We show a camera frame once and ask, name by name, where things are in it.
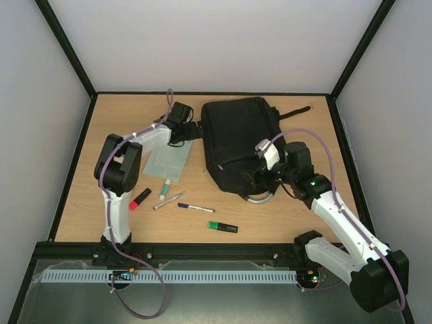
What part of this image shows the pale green notebook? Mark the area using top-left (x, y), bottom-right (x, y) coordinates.
top-left (142, 141), bottom-right (194, 183)

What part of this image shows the black student backpack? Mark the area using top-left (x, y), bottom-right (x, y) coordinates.
top-left (200, 97), bottom-right (311, 204)

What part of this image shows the green highlighter black body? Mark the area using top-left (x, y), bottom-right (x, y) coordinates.
top-left (208, 221), bottom-right (238, 234)

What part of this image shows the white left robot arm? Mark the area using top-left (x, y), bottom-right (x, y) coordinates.
top-left (94, 102), bottom-right (202, 245)

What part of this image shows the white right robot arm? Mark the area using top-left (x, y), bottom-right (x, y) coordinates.
top-left (250, 139), bottom-right (409, 313)

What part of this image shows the pink highlighter black body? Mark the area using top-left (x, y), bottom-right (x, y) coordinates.
top-left (129, 188), bottom-right (152, 211)

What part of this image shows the blue capped white pen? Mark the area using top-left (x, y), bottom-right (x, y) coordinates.
top-left (178, 202), bottom-right (215, 213)

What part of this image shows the silver green pen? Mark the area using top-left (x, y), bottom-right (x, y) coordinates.
top-left (153, 191), bottom-right (186, 210)

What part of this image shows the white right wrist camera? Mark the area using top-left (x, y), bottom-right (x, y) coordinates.
top-left (255, 139), bottom-right (279, 170)

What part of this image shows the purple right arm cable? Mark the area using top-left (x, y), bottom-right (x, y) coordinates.
top-left (261, 128), bottom-right (406, 312)

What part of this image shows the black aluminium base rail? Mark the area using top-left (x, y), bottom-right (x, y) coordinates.
top-left (32, 242), bottom-right (319, 270)

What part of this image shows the light blue cable duct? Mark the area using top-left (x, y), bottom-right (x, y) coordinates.
top-left (40, 269), bottom-right (298, 284)

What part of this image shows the black cage frame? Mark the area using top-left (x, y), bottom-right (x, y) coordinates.
top-left (7, 0), bottom-right (396, 323)

